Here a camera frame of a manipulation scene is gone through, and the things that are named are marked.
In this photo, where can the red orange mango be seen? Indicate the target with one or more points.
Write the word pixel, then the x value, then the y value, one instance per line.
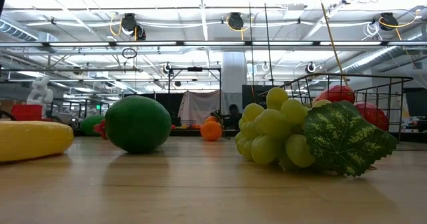
pixel 372 115

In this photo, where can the yellow banana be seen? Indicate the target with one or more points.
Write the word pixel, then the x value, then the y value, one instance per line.
pixel 33 140

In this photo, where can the white cloth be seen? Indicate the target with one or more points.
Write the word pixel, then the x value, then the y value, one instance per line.
pixel 197 105

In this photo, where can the person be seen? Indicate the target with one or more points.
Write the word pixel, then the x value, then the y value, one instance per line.
pixel 234 112

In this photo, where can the orange tangerines with leaf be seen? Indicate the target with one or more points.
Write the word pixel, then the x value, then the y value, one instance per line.
pixel 211 131

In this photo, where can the white pillar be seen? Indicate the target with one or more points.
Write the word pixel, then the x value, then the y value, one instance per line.
pixel 233 74

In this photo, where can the black panel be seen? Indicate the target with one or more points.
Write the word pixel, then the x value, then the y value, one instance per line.
pixel 250 97

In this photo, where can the dark red plum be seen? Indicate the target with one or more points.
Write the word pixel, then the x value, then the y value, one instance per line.
pixel 173 127

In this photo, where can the green grape bunch with leaf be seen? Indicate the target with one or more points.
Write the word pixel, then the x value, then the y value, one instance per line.
pixel 273 124

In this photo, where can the large green lime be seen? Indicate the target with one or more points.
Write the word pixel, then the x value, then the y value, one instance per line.
pixel 138 124

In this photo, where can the dark red grape bunch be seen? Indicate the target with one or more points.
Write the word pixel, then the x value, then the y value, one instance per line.
pixel 100 130

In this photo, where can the red bin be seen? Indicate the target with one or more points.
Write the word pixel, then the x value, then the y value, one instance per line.
pixel 26 112

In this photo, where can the black monitor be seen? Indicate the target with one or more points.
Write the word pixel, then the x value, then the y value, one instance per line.
pixel 417 102

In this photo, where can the black background frame rig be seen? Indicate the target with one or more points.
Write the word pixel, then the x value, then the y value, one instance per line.
pixel 195 69

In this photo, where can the silver ventilation duct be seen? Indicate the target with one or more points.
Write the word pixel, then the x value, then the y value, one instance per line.
pixel 383 55

